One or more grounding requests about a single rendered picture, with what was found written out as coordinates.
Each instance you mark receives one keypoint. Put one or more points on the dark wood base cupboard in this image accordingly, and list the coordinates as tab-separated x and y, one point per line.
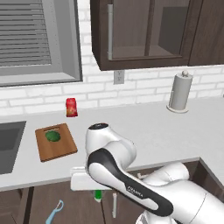
11	207

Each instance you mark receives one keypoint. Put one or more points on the grey sink basin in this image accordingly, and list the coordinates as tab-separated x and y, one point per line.
8	145

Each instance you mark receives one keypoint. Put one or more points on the wooden cutting board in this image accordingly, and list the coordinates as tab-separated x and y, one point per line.
59	147

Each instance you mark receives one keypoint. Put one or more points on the grey wall outlet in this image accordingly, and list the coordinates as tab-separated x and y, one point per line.
119	77

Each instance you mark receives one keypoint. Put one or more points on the green broccoli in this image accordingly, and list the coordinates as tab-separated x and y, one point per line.
52	136

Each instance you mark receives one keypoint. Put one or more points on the dark wood cupboard door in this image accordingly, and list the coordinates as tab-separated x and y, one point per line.
208	29

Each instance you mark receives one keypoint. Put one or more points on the glass cupboard door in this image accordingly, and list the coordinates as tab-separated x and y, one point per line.
131	29

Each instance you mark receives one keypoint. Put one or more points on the grey window with blinds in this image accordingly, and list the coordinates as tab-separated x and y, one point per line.
58	38

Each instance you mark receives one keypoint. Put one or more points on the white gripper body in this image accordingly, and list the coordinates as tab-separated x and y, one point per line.
78	180

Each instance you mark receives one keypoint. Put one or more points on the red snack bag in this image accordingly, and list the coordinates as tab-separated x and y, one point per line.
71	108

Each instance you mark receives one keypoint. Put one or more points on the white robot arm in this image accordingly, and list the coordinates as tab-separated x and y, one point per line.
116	172

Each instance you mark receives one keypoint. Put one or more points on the dark wood wall cupboard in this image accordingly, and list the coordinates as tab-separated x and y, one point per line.
145	63

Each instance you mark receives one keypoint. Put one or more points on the white slender utensil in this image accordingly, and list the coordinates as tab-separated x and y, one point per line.
114	205

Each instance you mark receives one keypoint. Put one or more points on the dark wood open drawer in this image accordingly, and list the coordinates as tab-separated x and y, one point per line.
75	207

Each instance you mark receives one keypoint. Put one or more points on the grey paper towel holder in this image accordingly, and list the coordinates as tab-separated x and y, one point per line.
180	92

